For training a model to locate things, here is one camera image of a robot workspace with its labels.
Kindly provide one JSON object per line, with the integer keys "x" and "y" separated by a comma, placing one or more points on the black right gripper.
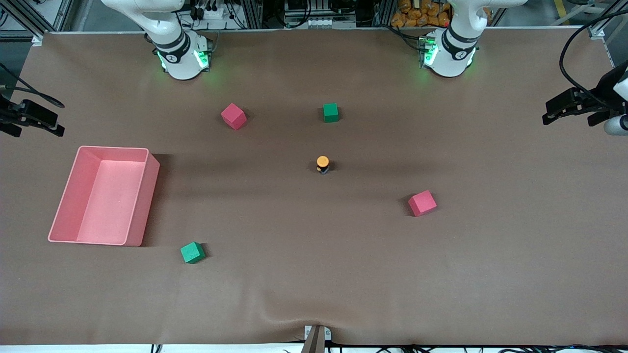
{"x": 6, "y": 115}

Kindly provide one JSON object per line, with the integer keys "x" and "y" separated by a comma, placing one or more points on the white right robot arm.
{"x": 181, "y": 61}

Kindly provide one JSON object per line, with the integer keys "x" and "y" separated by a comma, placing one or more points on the white power strip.
{"x": 211, "y": 13}

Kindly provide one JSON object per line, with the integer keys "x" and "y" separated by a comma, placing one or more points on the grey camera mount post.
{"x": 314, "y": 343}

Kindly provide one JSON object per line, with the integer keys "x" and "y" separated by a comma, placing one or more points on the white table corner clamp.
{"x": 597, "y": 33}
{"x": 38, "y": 40}

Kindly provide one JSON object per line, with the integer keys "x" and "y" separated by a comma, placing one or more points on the green foam cube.
{"x": 330, "y": 113}
{"x": 192, "y": 253}

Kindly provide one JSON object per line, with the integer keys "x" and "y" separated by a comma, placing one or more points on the aluminium frame profile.
{"x": 252, "y": 14}
{"x": 611, "y": 49}
{"x": 382, "y": 12}
{"x": 63, "y": 12}

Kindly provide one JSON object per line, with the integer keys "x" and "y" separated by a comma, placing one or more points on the pink foam cube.
{"x": 233, "y": 116}
{"x": 422, "y": 203}

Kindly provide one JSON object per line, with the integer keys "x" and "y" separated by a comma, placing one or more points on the orange push button black body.
{"x": 322, "y": 162}

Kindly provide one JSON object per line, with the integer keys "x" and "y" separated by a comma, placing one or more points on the pink plastic bin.
{"x": 108, "y": 211}

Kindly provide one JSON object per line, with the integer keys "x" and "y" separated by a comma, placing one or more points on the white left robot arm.
{"x": 451, "y": 61}

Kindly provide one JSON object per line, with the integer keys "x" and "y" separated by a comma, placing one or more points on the orange bag pile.
{"x": 422, "y": 14}

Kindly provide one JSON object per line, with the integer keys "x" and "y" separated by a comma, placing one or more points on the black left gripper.
{"x": 595, "y": 98}

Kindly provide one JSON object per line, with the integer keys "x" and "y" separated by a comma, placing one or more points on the white terminal block row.
{"x": 321, "y": 22}

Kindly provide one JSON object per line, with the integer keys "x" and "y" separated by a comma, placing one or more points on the brown table mat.
{"x": 314, "y": 274}

